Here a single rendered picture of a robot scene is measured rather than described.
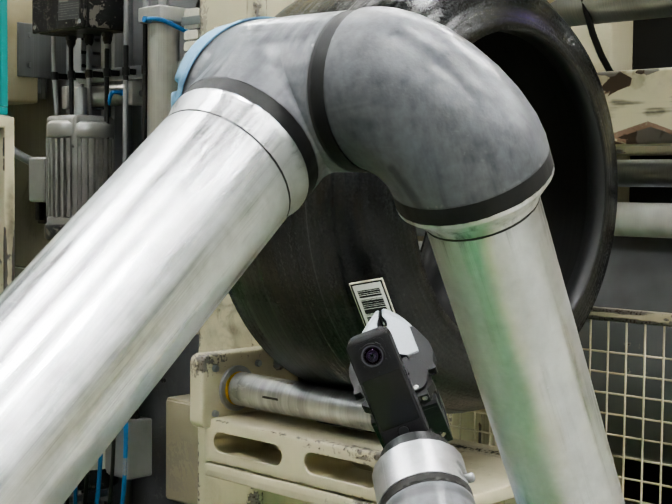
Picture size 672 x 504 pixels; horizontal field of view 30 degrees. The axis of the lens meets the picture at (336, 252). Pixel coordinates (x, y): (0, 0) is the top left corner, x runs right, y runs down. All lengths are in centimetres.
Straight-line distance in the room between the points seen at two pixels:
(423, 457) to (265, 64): 45
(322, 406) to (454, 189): 75
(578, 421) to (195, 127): 37
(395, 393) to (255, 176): 44
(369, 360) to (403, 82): 44
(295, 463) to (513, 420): 64
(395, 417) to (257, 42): 47
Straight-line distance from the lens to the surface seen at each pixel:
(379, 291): 137
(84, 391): 74
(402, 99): 83
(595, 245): 169
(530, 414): 96
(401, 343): 131
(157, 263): 78
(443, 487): 116
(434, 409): 127
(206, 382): 166
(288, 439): 157
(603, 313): 186
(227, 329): 179
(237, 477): 165
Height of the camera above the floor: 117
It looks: 3 degrees down
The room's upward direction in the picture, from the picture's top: 1 degrees clockwise
